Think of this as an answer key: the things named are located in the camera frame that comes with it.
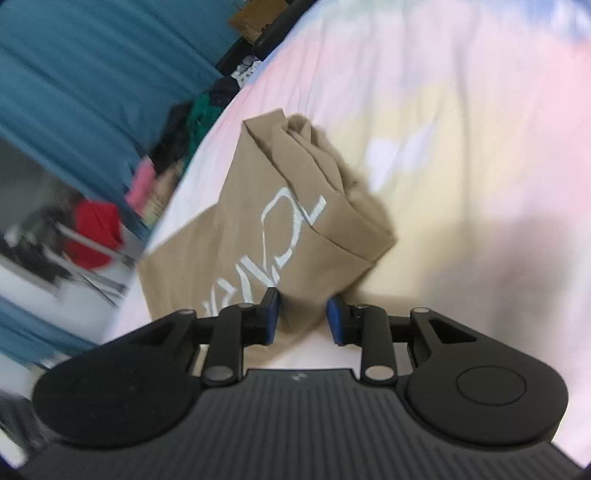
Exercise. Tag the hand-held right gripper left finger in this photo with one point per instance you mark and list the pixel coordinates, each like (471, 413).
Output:
(272, 316)

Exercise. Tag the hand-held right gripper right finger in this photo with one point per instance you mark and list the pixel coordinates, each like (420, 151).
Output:
(336, 323)

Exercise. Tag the tan t-shirt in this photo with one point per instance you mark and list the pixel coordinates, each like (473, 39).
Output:
(258, 221)

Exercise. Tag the pile of colourful clothes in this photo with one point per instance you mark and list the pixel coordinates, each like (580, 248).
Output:
(173, 134)

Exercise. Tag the tan patterned garment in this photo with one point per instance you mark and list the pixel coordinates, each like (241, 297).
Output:
(164, 189)

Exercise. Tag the pink garment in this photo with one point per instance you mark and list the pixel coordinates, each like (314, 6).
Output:
(141, 184)

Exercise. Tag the red garment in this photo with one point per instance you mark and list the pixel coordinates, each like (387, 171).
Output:
(94, 230)

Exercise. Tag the green garment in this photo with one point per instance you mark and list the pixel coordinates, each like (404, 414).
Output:
(203, 110)

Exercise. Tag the narrow blue curtain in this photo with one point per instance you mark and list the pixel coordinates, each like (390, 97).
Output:
(37, 332)

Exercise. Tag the white patterned garment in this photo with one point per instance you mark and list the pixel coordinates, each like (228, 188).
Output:
(244, 69)

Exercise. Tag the garment steamer stand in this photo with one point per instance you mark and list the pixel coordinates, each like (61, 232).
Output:
(27, 244)

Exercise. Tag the dark window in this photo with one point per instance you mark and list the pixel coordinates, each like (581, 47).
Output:
(27, 184)

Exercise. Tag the brown cardboard box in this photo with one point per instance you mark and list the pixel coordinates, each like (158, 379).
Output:
(251, 21)

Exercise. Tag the wide blue curtain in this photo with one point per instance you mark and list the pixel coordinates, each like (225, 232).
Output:
(92, 69)

